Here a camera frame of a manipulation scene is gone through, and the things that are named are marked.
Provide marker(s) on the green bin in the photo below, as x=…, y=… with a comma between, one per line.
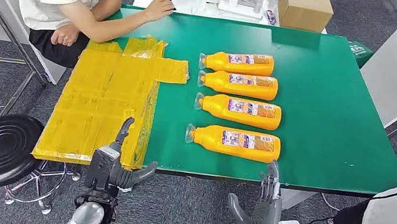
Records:
x=359, y=52

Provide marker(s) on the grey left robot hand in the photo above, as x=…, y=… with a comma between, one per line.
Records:
x=124, y=176

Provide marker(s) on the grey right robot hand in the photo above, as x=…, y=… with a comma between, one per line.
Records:
x=265, y=219

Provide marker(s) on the orange plastic bottle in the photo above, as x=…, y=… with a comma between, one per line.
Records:
x=244, y=119
x=240, y=68
x=241, y=89
x=240, y=149

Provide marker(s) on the person's right hand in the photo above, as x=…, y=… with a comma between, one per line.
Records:
x=160, y=7

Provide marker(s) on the white power strip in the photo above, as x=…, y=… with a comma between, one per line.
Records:
x=239, y=10

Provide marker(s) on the purple packet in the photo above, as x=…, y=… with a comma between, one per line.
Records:
x=270, y=17

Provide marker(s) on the black round stool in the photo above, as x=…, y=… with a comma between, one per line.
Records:
x=0, y=150

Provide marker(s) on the yellow taped cardboard mat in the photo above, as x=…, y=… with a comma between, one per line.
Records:
x=97, y=104

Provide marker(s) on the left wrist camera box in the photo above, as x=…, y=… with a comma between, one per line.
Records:
x=101, y=169

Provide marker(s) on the person's left hand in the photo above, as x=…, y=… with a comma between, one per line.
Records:
x=65, y=35

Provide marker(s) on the brown cardboard box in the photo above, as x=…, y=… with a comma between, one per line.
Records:
x=304, y=10

